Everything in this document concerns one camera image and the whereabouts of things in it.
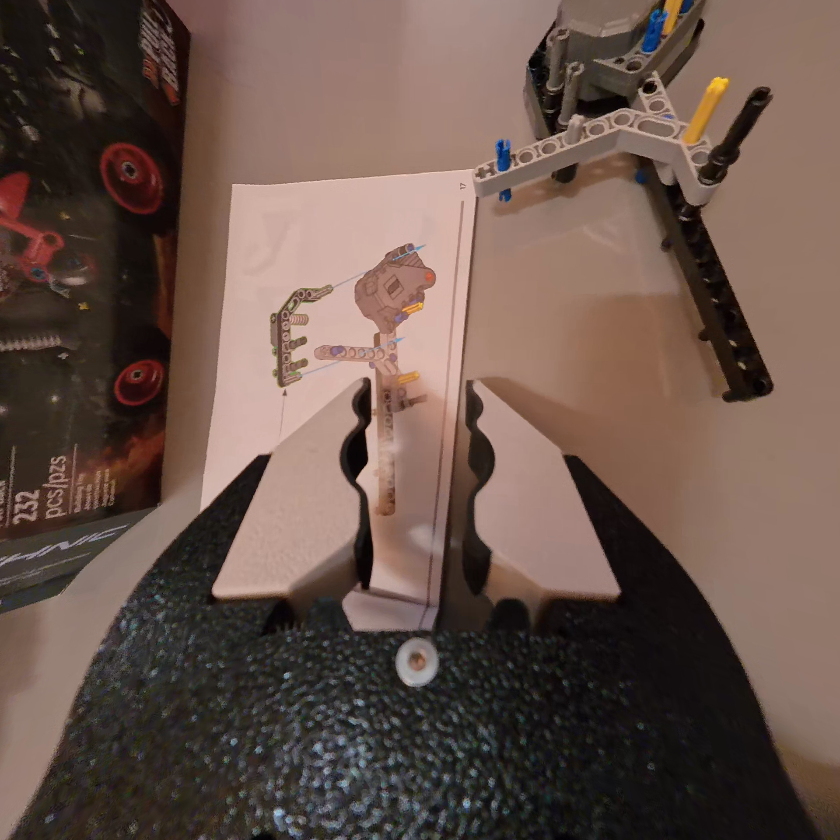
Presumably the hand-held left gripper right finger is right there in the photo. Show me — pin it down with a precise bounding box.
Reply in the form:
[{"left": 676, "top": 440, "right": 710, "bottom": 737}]
[{"left": 462, "top": 377, "right": 622, "bottom": 618}]

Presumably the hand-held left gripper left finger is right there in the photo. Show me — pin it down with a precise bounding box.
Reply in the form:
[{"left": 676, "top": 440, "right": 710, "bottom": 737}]
[{"left": 211, "top": 377, "right": 373, "bottom": 614}]

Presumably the white instruction booklet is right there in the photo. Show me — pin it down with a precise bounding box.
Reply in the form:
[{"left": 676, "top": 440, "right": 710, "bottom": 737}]
[{"left": 200, "top": 171, "right": 476, "bottom": 634}]

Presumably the black toy truck box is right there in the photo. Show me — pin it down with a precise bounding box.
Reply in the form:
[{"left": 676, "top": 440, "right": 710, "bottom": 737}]
[{"left": 0, "top": 0, "right": 191, "bottom": 614}]

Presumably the grey brick toy model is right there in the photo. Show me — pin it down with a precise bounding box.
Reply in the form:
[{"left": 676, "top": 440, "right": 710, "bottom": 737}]
[{"left": 472, "top": 0, "right": 775, "bottom": 403}]

